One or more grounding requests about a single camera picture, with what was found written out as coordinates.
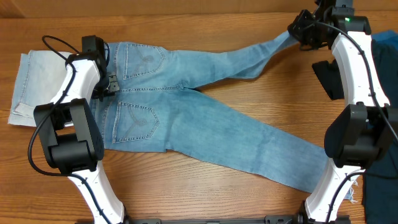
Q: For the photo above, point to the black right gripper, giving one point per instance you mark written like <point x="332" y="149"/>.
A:
<point x="301" y="26"/>

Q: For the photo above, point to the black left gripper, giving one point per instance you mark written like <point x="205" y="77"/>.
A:
<point x="109" y="84"/>

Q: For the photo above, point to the medium blue denim jeans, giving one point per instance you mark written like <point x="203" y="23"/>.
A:
<point x="158" y="107"/>

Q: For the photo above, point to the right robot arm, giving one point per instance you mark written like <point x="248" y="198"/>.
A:
<point x="366" y="128"/>

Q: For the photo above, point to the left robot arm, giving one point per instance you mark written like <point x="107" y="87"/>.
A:
<point x="70" y="138"/>

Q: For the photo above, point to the folded light blue jeans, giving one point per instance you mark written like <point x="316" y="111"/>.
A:
<point x="39" y="78"/>

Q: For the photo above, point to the dark navy garment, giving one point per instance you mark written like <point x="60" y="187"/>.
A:
<point x="380" y="195"/>

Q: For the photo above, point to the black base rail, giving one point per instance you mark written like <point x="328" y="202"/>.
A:
<point x="211" y="221"/>

